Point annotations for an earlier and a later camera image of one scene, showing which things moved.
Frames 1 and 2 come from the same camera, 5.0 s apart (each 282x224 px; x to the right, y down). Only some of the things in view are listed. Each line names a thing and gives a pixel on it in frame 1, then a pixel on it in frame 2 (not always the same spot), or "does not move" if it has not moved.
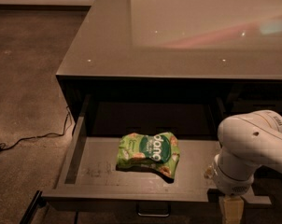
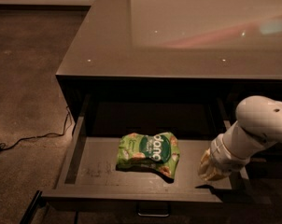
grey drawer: x=148 y=152 does not move
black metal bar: x=36 y=201 does not move
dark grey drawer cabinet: x=230 y=43 does not move
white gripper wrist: x=232 y=184 to x=218 y=157
